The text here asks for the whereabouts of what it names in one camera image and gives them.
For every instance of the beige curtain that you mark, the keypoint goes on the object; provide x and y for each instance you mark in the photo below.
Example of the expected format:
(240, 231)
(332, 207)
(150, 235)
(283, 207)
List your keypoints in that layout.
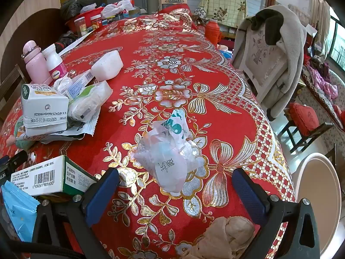
(319, 10)

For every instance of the red floral tablecloth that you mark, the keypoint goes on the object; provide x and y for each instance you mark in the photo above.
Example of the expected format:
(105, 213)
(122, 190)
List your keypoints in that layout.
(151, 59)

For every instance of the green white tissue packet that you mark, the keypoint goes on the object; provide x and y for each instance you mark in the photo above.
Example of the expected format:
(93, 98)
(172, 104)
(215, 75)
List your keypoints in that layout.
(91, 99)

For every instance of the green white barcode box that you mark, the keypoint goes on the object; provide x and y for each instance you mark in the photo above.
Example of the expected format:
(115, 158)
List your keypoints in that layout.
(40, 178)

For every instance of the white snack wrapper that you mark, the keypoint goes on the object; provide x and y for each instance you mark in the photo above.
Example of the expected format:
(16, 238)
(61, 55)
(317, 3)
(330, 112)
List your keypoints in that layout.
(80, 130)

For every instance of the white paper sheet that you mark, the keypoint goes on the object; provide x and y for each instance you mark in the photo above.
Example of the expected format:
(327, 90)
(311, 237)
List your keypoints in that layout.
(71, 47)

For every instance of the white green milk carton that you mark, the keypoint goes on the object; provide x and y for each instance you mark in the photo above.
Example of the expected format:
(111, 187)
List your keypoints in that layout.
(44, 108)

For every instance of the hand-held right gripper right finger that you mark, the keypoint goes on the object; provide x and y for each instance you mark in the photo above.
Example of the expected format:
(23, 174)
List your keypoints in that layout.
(249, 194)

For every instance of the chair with grey jacket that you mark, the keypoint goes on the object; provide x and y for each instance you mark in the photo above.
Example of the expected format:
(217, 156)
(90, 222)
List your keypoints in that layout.
(291, 67)

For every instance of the white blue medicine box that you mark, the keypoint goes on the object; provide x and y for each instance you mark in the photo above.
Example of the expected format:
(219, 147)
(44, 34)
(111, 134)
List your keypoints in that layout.
(79, 83)

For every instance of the white foam block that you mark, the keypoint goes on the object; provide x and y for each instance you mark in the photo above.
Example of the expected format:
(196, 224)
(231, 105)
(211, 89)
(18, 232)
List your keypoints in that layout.
(107, 64)

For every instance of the red cushion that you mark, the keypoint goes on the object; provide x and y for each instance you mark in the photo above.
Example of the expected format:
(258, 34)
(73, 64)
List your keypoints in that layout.
(303, 118)

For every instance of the small black bag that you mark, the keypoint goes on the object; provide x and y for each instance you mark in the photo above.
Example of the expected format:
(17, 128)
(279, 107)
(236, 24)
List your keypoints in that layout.
(64, 40)

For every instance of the brown wooden chair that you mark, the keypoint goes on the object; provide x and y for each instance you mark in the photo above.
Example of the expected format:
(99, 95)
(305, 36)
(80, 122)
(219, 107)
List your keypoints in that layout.
(9, 86)

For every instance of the large black plastic bag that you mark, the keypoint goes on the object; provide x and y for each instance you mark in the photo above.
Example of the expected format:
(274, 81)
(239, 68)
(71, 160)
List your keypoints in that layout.
(78, 1)

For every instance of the red plastic basin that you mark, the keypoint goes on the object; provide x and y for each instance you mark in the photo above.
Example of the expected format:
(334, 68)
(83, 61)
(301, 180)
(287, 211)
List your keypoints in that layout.
(89, 14)

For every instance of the beige stocking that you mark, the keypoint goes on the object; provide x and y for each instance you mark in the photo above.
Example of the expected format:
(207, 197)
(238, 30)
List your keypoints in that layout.
(229, 234)

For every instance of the red lantern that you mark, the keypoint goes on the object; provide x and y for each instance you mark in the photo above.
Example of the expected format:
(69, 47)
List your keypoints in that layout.
(213, 31)

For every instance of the green plush toy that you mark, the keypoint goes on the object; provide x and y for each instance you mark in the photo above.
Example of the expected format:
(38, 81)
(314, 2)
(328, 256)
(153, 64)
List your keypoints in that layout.
(21, 141)

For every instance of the light blue packet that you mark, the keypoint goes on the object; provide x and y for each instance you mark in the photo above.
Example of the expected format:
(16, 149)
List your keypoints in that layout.
(18, 215)

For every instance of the white red plastic bag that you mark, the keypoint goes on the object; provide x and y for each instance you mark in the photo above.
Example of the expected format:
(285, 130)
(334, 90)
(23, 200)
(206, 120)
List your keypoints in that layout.
(116, 9)

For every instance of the cardboard box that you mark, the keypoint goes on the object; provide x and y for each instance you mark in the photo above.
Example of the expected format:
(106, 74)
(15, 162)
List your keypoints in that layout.
(172, 3)

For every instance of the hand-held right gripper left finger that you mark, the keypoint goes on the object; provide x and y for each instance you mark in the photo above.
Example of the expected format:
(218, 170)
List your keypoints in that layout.
(101, 194)

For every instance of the pile of pink clothes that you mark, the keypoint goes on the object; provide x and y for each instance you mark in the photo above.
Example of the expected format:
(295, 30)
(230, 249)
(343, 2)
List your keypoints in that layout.
(323, 81)

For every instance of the dark wooden stool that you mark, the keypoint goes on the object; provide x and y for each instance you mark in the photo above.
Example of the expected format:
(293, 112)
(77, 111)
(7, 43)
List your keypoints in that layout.
(322, 128)

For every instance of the grey carved chair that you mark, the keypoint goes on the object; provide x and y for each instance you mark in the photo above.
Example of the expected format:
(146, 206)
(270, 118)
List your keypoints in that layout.
(264, 59)

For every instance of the crumpled white tissue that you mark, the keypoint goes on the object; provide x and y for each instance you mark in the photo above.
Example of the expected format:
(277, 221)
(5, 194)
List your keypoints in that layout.
(61, 83)

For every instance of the white pill bottle pink label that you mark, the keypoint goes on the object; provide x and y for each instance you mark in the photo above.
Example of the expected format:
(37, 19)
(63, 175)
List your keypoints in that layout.
(55, 63)

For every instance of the cream round stool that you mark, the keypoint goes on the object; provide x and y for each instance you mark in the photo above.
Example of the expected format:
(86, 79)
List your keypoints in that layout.
(320, 194)

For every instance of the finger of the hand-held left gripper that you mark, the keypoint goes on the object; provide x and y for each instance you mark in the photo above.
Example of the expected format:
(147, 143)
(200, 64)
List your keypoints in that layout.
(17, 159)

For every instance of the yellow floral cloth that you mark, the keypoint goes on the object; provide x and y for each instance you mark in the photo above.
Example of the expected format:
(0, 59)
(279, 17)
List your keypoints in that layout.
(223, 5)

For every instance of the pink thermos bottle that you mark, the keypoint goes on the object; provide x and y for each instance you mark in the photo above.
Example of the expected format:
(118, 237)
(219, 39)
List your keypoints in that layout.
(36, 64)

